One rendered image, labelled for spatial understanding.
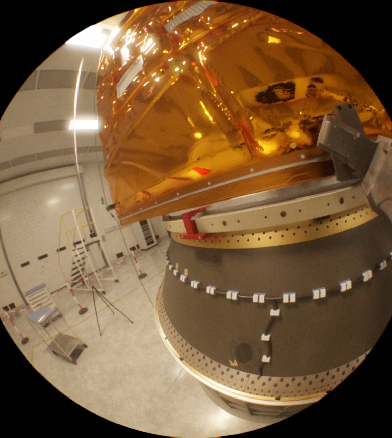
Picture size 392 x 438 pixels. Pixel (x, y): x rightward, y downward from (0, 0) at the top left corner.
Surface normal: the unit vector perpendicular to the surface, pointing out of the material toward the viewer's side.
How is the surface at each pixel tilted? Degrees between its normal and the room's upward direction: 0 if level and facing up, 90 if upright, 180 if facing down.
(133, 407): 0
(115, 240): 90
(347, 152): 103
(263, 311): 62
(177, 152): 87
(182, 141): 84
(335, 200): 90
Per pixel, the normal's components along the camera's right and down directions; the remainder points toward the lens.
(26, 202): 0.77, -0.15
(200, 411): -0.28, -0.95
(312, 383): -0.47, -0.54
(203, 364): -0.67, -0.50
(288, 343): -0.56, -0.22
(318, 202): -0.41, 0.24
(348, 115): -0.59, 0.28
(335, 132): -0.69, 0.51
